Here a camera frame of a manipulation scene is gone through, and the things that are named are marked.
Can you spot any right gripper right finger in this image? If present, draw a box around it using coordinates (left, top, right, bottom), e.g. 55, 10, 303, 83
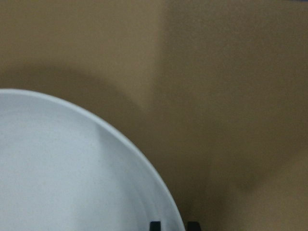
187, 221, 201, 231

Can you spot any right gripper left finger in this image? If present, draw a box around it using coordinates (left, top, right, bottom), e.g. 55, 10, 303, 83
149, 221, 161, 231

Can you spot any blue plate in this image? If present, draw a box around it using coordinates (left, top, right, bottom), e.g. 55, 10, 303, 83
0, 89, 184, 231

